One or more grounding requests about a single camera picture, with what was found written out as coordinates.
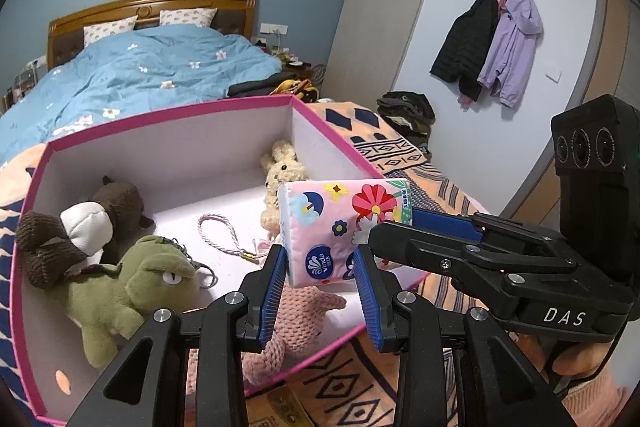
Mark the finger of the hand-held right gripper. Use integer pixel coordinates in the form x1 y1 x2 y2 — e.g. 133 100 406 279
367 221 577 282
411 207 576 260

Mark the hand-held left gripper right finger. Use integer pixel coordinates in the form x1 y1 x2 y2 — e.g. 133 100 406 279
351 244 576 427

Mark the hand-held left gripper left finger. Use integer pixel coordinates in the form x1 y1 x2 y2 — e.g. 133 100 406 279
65 244 290 427

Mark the pink knitted teddy bear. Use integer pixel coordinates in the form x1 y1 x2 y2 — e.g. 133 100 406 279
185 284 348 395

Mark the pink braided wrist strap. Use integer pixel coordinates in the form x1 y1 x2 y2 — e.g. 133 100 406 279
197 213 261 264

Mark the floral tissue pack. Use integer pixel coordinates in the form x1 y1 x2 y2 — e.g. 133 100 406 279
277 178 413 290

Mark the green dinosaur plush keychain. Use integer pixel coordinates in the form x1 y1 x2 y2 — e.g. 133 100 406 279
57 234 218 368

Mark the cream teddy bear pink dress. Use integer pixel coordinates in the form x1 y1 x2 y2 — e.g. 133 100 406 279
259 139 308 240

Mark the pink cardboard box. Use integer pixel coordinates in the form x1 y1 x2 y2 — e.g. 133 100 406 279
10 94 431 425

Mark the brown and white plush toy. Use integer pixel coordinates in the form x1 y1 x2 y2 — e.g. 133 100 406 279
15 176 156 290

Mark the person's right forearm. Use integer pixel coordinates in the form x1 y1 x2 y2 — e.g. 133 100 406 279
555 364 633 427

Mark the person's right hand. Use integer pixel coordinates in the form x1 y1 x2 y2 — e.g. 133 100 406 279
517 332 618 390

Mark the orange patterned blanket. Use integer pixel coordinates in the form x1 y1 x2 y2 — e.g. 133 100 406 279
0 99 493 427

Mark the pile of dark clothes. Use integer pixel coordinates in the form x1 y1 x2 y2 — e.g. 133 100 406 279
376 91 436 160

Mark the black puffer jacket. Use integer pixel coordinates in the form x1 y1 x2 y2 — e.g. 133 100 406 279
430 0 501 110

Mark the wooden door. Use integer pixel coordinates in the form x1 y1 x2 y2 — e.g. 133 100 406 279
500 0 640 228

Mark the purple hooded jacket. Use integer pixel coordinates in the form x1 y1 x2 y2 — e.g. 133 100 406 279
476 0 544 109

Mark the yellow patterned cloth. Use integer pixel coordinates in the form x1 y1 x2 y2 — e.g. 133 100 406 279
270 78 321 102

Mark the dark cloth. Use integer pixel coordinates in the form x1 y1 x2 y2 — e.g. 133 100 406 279
227 73 293 98

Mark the cluttered bedside table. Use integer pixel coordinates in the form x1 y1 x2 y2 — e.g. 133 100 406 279
252 34 328 82

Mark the blue flowered duvet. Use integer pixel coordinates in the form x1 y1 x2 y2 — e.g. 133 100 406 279
0 26 283 168

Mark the white patterned pillow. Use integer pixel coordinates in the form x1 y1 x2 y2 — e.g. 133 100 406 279
82 14 139 48
159 7 218 28

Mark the wooden bed headboard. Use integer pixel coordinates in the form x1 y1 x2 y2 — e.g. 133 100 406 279
47 0 260 70

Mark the clear cosmetic organizer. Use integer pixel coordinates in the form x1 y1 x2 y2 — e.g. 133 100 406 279
0 57 48 112

